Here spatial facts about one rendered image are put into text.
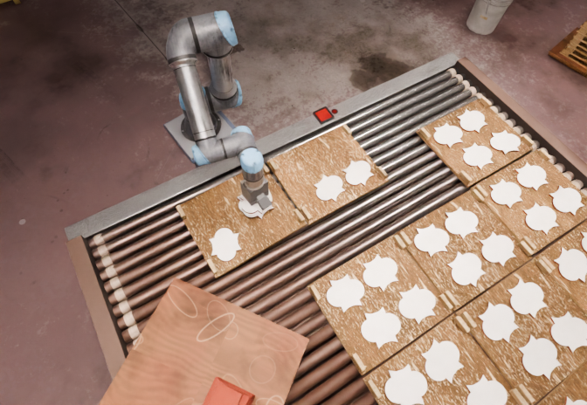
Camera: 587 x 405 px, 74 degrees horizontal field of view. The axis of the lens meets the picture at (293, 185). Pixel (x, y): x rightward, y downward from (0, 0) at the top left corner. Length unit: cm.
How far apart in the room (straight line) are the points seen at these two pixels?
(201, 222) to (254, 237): 23
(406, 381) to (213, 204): 96
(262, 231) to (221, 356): 49
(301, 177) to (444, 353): 85
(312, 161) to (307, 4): 259
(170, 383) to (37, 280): 166
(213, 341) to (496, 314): 100
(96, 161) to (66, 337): 119
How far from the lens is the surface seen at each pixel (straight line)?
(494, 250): 174
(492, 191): 187
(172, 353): 138
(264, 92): 326
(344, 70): 348
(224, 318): 137
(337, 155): 176
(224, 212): 161
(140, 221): 170
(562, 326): 177
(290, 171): 169
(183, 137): 190
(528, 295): 174
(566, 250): 191
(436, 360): 153
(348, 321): 148
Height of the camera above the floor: 237
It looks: 60 degrees down
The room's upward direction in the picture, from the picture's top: 4 degrees clockwise
